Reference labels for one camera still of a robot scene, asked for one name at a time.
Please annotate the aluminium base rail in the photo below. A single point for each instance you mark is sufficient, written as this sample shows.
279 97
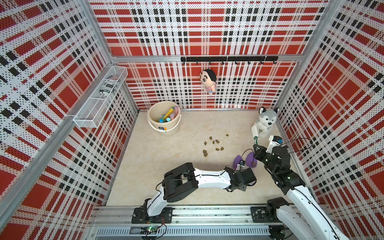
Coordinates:
208 222

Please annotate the purple trowel pink handle back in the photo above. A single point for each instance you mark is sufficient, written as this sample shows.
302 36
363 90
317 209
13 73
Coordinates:
176 111

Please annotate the green white scrub brush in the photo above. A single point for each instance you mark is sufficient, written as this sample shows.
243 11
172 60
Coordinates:
255 133

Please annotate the husky plush toy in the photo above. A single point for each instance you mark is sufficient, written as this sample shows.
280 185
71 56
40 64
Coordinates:
266 121

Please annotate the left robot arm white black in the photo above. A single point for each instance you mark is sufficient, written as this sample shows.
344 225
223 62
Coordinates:
183 181

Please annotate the cartoon boy plush doll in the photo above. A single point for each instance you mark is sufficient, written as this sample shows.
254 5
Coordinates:
209 79

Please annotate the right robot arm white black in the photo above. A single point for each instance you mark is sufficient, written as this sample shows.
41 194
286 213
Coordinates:
313 224

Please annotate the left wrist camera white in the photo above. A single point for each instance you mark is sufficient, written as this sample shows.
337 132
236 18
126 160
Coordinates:
241 163

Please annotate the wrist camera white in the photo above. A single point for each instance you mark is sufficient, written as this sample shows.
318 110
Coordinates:
274 141
241 163

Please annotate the purple pointed trowel rightmost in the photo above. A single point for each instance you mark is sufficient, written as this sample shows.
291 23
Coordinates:
251 162

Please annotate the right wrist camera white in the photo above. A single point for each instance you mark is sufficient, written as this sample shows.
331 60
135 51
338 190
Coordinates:
274 141

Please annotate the cream plastic bucket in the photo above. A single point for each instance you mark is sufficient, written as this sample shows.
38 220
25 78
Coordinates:
155 113

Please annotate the purple pointed trowel pink handle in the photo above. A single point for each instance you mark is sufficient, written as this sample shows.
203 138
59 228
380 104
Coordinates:
236 161

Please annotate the green pointed trowel yellow handle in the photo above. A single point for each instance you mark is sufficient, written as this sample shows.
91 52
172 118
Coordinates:
167 115

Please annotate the black hook rail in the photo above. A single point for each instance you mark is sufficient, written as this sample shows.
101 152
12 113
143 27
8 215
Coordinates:
230 59

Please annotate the clear wall shelf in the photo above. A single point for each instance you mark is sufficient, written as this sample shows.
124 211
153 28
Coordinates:
92 113

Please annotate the can on shelf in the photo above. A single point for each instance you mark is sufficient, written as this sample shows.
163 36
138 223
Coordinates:
108 86

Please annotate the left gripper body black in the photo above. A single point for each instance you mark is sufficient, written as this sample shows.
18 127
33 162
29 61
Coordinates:
243 187

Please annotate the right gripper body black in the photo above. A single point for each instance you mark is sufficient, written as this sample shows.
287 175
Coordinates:
272 168

